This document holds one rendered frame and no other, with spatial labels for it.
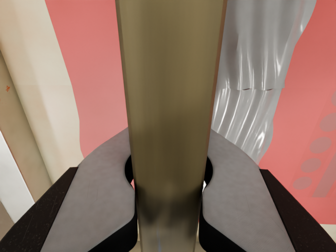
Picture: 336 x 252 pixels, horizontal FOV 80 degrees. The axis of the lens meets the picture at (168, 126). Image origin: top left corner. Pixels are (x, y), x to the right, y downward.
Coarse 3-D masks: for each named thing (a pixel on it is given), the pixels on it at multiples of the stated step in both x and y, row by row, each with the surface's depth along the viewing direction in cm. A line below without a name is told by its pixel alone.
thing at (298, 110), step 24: (96, 96) 20; (120, 96) 20; (288, 96) 20; (312, 96) 20; (96, 120) 21; (120, 120) 21; (288, 120) 21; (312, 120) 21; (96, 144) 23; (288, 144) 22; (264, 168) 24; (288, 168) 24; (312, 216) 29
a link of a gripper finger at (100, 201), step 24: (120, 144) 10; (96, 168) 9; (120, 168) 9; (72, 192) 8; (96, 192) 8; (120, 192) 8; (72, 216) 7; (96, 216) 7; (120, 216) 7; (48, 240) 6; (72, 240) 6; (96, 240) 6; (120, 240) 7
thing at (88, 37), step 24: (48, 0) 16; (72, 0) 16; (96, 0) 16; (72, 24) 17; (96, 24) 17; (312, 24) 16; (72, 48) 17; (96, 48) 17; (312, 48) 17; (72, 72) 19; (96, 72) 19; (120, 72) 19; (288, 72) 18; (312, 72) 18
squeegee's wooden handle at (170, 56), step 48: (144, 0) 5; (192, 0) 5; (144, 48) 5; (192, 48) 5; (144, 96) 6; (192, 96) 6; (144, 144) 7; (192, 144) 7; (144, 192) 8; (192, 192) 8; (144, 240) 10; (192, 240) 10
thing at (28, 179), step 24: (0, 72) 18; (0, 96) 18; (0, 120) 18; (24, 120) 21; (0, 144) 18; (24, 144) 21; (0, 168) 20; (24, 168) 21; (0, 192) 22; (24, 192) 22
